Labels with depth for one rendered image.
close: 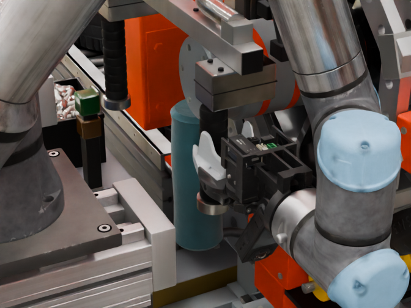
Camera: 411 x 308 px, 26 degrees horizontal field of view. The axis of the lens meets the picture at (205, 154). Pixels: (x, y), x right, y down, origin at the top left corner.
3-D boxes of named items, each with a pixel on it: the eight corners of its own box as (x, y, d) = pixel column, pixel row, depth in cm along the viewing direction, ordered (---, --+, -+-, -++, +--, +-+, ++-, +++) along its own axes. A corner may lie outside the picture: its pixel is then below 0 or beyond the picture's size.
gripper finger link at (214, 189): (219, 157, 110) (263, 187, 104) (219, 169, 111) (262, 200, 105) (188, 168, 108) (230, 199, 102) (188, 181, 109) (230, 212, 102)
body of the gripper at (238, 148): (273, 121, 106) (329, 167, 96) (270, 184, 110) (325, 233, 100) (215, 135, 103) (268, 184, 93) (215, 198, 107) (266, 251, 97)
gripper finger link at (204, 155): (196, 113, 111) (240, 142, 105) (196, 154, 114) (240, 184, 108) (175, 120, 110) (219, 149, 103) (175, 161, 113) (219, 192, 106)
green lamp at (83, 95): (101, 113, 170) (99, 95, 168) (81, 118, 168) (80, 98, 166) (93, 105, 173) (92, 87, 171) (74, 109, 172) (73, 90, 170)
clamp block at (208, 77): (276, 99, 111) (278, 60, 109) (211, 113, 108) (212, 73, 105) (256, 84, 115) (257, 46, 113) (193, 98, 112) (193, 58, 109)
